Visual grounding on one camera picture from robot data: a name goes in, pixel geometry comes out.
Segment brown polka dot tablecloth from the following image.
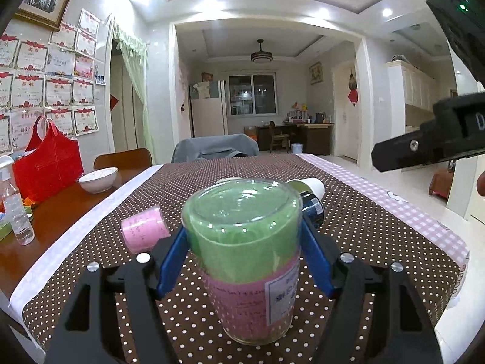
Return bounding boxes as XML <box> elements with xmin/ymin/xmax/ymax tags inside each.
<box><xmin>22</xmin><ymin>153</ymin><xmax>470</xmax><ymax>364</ymax></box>

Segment white refrigerator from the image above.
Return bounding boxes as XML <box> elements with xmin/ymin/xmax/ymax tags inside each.
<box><xmin>188</xmin><ymin>80</ymin><xmax>229</xmax><ymax>139</ymax></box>

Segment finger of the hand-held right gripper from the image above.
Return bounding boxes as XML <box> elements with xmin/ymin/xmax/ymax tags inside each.
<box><xmin>371</xmin><ymin>120</ymin><xmax>436</xmax><ymax>173</ymax></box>

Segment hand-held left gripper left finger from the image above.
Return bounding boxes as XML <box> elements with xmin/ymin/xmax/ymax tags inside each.
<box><xmin>45</xmin><ymin>227</ymin><xmax>190</xmax><ymax>364</ymax></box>

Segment red mesh bag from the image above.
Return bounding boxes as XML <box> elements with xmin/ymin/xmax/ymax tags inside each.
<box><xmin>12</xmin><ymin>116</ymin><xmax>85</xmax><ymax>204</ymax></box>

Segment wooden table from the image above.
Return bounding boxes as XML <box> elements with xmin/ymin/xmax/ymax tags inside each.
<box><xmin>0</xmin><ymin>167</ymin><xmax>149</xmax><ymax>301</ymax></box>

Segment dark wooden desk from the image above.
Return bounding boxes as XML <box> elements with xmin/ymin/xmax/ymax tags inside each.
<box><xmin>257</xmin><ymin>121</ymin><xmax>335</xmax><ymax>155</ymax></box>

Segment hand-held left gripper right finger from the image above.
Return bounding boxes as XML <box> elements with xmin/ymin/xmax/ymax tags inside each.
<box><xmin>301</xmin><ymin>217</ymin><xmax>444</xmax><ymax>364</ymax></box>

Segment white patterned cloth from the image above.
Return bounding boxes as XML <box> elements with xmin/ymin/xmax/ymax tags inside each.
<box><xmin>8</xmin><ymin>164</ymin><xmax>164</xmax><ymax>313</ymax></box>

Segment ceiling fan lamp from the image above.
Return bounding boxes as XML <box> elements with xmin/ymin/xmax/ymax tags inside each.
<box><xmin>250</xmin><ymin>39</ymin><xmax>273</xmax><ymax>64</ymax></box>

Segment window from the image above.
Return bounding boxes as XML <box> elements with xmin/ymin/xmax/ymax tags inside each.
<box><xmin>228</xmin><ymin>73</ymin><xmax>278</xmax><ymax>116</ymax></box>

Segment clear plastic bottle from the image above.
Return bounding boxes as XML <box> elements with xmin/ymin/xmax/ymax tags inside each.
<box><xmin>2</xmin><ymin>179</ymin><xmax>36</xmax><ymax>247</ymax></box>

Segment low wooden stool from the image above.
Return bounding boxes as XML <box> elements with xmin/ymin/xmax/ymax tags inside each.
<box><xmin>429</xmin><ymin>170</ymin><xmax>454</xmax><ymax>199</ymax></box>

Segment white wall cabinets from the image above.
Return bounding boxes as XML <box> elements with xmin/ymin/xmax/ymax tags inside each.
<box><xmin>386</xmin><ymin>61</ymin><xmax>437</xmax><ymax>111</ymax></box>

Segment white bowl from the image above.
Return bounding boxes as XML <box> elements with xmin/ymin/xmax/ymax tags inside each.
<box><xmin>78</xmin><ymin>167</ymin><xmax>119</xmax><ymax>194</ymax></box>

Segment red hanging door decoration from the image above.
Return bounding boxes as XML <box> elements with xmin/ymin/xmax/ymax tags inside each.
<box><xmin>347</xmin><ymin>67</ymin><xmax>359</xmax><ymax>107</ymax></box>

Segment pink checkered cloth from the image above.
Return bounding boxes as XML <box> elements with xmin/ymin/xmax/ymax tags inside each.
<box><xmin>296</xmin><ymin>153</ymin><xmax>471</xmax><ymax>302</ymax></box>

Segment green curtain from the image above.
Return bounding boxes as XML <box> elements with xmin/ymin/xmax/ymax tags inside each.
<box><xmin>113</xmin><ymin>23</ymin><xmax>155</xmax><ymax>163</ymax></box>

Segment group of award certificates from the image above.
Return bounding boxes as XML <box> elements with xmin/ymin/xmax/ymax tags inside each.
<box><xmin>0</xmin><ymin>8</ymin><xmax>101</xmax><ymax>156</ymax></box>

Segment green and pink plastic cup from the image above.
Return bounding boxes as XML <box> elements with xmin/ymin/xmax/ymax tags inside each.
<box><xmin>181</xmin><ymin>179</ymin><xmax>304</xmax><ymax>346</ymax></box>

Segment small wooden chair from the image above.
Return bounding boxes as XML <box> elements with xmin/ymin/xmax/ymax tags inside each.
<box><xmin>269</xmin><ymin>121</ymin><xmax>290</xmax><ymax>154</ymax></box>

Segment grey covered chair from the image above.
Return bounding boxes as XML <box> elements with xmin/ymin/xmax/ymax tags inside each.
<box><xmin>172</xmin><ymin>134</ymin><xmax>260</xmax><ymax>164</ymax></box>

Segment dark blue can white cap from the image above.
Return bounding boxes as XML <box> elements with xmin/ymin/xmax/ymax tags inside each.
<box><xmin>299</xmin><ymin>190</ymin><xmax>325</xmax><ymax>230</ymax></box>

